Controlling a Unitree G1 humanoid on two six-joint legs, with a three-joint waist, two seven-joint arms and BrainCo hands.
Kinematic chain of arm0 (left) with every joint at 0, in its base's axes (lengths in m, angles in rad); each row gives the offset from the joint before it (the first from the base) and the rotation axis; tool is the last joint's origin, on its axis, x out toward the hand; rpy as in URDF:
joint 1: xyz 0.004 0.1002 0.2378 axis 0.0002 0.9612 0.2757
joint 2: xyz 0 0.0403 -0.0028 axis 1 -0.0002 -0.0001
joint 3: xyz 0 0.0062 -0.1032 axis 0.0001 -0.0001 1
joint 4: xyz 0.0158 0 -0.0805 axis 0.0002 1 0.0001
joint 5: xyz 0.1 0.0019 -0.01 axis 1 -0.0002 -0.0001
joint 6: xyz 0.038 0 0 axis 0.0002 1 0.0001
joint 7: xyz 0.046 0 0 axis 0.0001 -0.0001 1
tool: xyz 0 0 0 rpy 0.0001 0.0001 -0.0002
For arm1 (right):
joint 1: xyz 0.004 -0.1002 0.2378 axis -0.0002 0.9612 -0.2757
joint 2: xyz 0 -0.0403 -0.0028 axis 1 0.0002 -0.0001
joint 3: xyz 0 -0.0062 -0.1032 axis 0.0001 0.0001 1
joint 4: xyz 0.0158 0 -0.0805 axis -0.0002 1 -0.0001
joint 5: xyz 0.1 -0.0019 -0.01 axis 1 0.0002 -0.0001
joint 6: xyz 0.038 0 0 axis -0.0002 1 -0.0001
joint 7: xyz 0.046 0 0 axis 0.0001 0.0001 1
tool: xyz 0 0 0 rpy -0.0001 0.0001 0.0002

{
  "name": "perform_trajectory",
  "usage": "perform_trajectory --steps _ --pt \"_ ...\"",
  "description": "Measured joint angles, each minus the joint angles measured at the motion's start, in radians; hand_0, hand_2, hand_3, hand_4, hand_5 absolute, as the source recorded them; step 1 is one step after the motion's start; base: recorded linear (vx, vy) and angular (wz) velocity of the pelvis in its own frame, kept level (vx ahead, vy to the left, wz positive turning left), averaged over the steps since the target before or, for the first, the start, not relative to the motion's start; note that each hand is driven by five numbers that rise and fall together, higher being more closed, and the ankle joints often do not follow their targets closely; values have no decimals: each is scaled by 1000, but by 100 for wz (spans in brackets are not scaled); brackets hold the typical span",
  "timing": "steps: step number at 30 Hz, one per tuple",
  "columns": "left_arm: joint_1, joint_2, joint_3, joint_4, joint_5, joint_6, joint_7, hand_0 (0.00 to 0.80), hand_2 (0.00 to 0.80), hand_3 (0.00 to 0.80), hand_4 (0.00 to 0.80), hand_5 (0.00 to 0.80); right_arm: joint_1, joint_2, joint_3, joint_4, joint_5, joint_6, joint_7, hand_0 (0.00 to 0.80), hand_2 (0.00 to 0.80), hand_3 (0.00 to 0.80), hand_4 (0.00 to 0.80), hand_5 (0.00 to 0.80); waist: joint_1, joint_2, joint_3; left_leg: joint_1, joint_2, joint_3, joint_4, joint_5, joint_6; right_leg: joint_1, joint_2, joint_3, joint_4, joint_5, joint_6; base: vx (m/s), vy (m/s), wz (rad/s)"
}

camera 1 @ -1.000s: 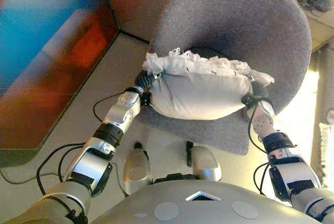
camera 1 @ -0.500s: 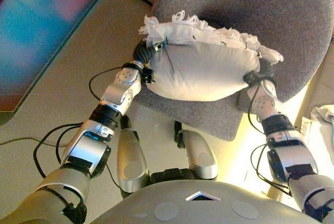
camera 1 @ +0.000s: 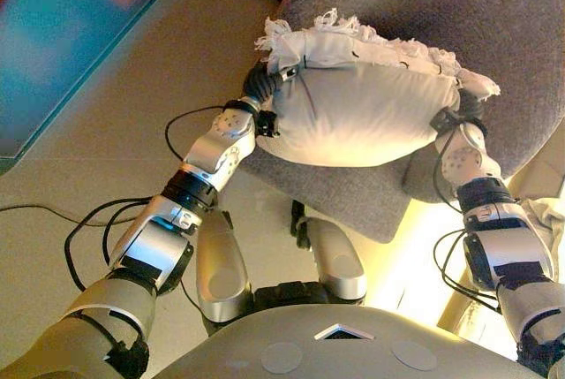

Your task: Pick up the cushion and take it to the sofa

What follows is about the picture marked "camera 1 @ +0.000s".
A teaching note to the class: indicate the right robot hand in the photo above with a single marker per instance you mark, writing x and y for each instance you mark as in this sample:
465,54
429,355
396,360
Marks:
470,105

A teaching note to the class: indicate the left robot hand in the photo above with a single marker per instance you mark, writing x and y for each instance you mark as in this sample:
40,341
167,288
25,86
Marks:
260,85

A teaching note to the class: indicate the white fringed cushion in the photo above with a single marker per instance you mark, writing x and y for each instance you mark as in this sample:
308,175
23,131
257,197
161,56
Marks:
362,118

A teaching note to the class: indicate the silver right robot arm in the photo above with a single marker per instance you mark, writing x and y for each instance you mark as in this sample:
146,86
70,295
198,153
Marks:
507,246

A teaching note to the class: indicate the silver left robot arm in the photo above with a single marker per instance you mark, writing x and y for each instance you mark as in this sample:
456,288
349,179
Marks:
150,246

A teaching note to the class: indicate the grey fabric armchair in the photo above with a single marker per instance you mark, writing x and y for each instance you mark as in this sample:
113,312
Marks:
485,12

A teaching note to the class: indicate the silver right robot leg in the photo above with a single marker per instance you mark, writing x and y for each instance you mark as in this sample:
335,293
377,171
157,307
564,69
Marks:
335,259

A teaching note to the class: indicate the silver robot leg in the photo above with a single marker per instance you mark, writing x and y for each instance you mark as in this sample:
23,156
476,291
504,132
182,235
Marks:
335,259
220,273

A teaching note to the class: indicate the silver left robot leg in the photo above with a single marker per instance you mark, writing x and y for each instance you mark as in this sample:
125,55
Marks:
220,273

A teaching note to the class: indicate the glossy dark reflective panel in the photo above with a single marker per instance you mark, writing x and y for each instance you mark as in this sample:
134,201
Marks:
66,43

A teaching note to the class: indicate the grey robot torso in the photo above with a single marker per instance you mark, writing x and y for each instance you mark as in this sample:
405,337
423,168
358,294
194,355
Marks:
335,348

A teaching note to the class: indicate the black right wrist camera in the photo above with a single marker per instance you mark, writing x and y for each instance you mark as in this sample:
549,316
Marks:
442,118

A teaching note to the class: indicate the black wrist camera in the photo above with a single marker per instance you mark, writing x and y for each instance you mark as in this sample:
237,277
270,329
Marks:
268,123
442,118

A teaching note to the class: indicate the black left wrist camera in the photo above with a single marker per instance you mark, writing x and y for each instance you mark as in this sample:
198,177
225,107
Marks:
268,123

